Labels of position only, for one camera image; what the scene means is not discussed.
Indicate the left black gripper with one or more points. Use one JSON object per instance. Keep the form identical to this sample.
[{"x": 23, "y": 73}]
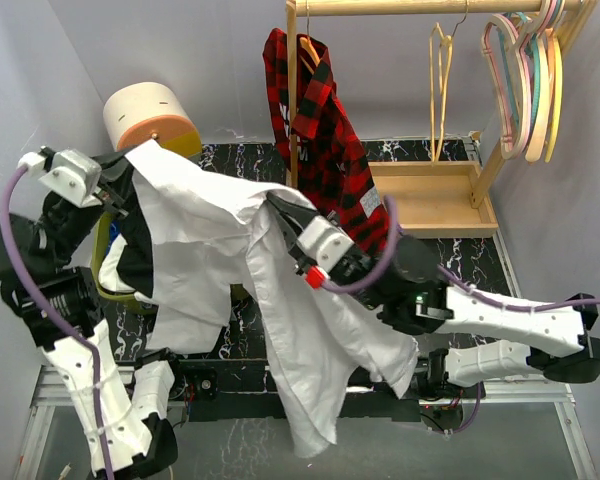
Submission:
[{"x": 115, "y": 173}]

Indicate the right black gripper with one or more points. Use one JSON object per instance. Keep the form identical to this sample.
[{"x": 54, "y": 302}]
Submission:
[{"x": 292, "y": 220}]

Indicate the white button-up shirt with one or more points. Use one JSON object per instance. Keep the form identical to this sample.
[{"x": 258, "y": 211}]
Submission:
[{"x": 210, "y": 231}]

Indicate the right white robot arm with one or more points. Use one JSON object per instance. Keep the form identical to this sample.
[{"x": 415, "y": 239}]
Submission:
[{"x": 411, "y": 292}]

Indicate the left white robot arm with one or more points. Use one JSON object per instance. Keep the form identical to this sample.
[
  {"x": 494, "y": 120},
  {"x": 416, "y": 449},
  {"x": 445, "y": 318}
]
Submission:
[{"x": 50, "y": 205}]

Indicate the red black plaid shirt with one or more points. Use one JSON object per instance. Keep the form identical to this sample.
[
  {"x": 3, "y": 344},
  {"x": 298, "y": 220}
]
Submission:
[{"x": 333, "y": 171}]

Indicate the orange wooden hanger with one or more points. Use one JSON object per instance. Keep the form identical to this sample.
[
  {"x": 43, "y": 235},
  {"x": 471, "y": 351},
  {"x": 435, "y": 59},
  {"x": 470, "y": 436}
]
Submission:
[{"x": 312, "y": 59}]

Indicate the thin natural wooden hanger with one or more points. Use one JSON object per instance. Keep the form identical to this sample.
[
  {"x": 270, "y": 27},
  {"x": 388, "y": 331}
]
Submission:
[{"x": 440, "y": 51}]

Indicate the natural wide wooden hanger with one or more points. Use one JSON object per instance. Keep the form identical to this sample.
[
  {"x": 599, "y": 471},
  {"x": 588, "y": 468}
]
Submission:
[{"x": 531, "y": 46}]

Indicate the teal wooden hanger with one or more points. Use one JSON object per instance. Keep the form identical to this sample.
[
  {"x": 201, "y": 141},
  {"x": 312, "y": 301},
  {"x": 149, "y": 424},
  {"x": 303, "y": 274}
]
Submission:
[{"x": 513, "y": 139}]

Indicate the yellow wooden hanger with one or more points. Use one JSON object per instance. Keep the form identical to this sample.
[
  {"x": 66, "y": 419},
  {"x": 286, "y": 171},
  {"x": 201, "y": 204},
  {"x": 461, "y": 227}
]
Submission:
[{"x": 560, "y": 41}]

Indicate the cream cylinder with coloured lid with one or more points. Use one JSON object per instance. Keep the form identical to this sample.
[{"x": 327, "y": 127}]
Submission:
[{"x": 150, "y": 111}]

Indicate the black garment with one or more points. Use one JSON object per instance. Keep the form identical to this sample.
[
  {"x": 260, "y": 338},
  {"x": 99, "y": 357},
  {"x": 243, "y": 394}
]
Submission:
[{"x": 135, "y": 266}]

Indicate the olive green laundry basket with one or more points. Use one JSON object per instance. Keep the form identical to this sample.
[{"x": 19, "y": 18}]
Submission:
[{"x": 181, "y": 281}]

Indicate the wooden clothes rack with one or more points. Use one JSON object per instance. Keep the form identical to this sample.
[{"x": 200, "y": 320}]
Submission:
[{"x": 444, "y": 200}]

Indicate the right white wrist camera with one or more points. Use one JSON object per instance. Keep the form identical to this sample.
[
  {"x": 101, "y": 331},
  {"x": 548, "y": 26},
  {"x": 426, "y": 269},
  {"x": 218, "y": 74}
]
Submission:
[{"x": 326, "y": 244}]

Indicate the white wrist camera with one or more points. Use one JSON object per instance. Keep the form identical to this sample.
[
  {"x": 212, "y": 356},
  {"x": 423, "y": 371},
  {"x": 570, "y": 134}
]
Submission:
[
  {"x": 326, "y": 244},
  {"x": 68, "y": 173}
]

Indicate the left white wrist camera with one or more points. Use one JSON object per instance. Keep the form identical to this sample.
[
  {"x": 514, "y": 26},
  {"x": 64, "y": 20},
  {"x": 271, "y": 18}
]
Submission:
[{"x": 68, "y": 173}]

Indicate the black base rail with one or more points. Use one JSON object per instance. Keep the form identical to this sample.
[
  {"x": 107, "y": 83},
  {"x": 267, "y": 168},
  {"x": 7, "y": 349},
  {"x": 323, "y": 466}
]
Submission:
[{"x": 235, "y": 389}]

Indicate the aluminium table frame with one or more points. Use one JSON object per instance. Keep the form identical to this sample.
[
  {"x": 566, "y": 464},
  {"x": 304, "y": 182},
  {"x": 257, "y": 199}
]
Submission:
[{"x": 251, "y": 448}]

